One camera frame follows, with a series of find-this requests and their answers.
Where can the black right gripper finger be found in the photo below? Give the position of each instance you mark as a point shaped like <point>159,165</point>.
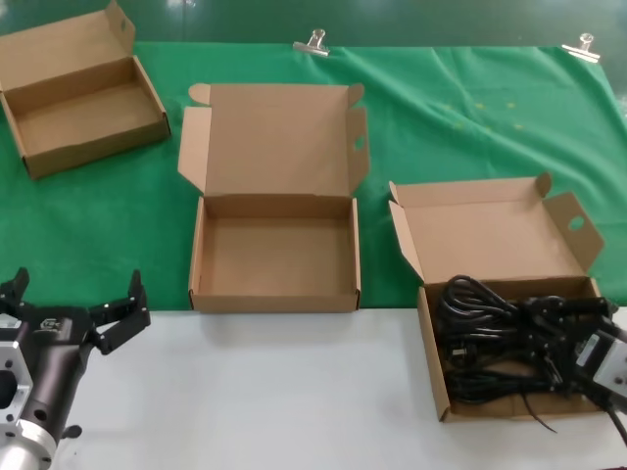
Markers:
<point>578,307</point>
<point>553,367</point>

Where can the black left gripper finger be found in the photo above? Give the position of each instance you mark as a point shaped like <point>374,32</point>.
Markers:
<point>14,298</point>
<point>122,320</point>

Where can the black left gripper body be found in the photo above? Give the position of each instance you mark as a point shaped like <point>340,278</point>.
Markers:
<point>59,347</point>

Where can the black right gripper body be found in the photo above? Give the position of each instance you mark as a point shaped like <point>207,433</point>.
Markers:
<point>570,338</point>

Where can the cardboard mailer box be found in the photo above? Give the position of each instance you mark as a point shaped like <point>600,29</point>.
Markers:
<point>274,254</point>
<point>490,235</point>

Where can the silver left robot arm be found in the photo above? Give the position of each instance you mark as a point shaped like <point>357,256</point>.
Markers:
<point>24,450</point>

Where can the small shallow cardboard box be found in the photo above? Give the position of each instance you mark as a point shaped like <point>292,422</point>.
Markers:
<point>73,112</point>

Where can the green table cloth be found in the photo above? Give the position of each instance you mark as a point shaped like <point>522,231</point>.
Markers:
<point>441,122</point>

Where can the metal binder clip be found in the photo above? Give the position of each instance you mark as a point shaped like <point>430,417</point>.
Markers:
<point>311,46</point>
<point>582,50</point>

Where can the silver left wrist bracket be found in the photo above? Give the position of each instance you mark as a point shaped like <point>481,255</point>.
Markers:
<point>19,352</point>

